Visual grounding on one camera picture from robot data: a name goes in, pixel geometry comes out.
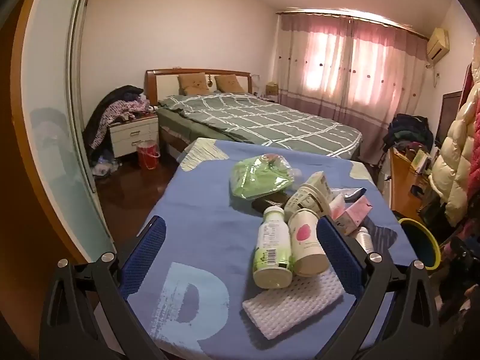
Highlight plain brown pillow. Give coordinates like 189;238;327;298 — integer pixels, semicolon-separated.
214;75;246;94

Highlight red puffer jacket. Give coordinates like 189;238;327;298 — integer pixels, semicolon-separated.
463;60;480;203

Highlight bed with green checked cover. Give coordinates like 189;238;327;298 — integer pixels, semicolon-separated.
155;94;364;158

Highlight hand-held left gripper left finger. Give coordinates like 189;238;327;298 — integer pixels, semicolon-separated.
39;215;169;360

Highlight small white bottle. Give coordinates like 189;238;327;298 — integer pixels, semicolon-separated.
354;227;376;256

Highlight pink curtains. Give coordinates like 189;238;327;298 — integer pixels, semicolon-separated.
277;9;430;143

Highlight small pink white packet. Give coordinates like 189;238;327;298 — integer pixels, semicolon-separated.
329;194;351;220

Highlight green white books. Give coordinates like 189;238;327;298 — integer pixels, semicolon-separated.
410;149;432;175

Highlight brown pillow with face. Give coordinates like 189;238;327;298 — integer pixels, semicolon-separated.
177;73;211;95

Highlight clear plastic wrapper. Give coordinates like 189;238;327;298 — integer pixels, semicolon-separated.
275;155;302;179

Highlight blue bin yellow rim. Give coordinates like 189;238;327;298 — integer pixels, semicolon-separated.
397;217;441;271

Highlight white nightstand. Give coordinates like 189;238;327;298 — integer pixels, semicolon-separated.
109;114;160;158

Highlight air conditioner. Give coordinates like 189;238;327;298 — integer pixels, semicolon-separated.
425;27;450;64

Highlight wooden headboard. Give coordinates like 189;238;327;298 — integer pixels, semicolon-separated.
144;68;253;106

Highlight green plastic pouch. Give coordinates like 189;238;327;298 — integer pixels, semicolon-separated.
229;154;297;200

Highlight white waffle cloth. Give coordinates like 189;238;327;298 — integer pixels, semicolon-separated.
242;268;344;340

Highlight crumpled plastic bags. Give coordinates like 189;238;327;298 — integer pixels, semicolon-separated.
92;155;121;177

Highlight dark wooden door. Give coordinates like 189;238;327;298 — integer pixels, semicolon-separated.
437;91;464;147

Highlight heap of dark clothes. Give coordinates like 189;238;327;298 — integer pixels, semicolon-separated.
382;113;435;154

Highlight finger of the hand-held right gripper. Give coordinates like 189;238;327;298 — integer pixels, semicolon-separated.
448;234;480;271

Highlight pile of clothes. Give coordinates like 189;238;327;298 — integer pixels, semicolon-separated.
83;85;158;158

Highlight red bucket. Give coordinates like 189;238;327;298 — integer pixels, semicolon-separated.
137;139;161;169

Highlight cream puffer jacket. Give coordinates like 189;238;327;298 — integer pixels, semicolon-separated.
429;82;480;227

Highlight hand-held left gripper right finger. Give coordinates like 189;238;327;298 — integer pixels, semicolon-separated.
315;215;441;360

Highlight wardrobe sliding door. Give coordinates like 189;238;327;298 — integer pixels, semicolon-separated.
9;0;117;267

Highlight white printed paper cup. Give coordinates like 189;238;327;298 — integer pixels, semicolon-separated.
284;171;332;218

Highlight white cup pink print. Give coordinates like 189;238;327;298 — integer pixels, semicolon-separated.
287;208;331;276

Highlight white bottle green label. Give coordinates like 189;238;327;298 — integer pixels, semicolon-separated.
253;206;294;289

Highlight small paper carton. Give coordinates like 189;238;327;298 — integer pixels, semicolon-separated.
334;199;374;235

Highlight blue printed tablecloth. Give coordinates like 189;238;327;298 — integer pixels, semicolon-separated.
125;139;419;360

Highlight wooden desk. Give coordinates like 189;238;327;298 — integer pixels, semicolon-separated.
388;146;436;211

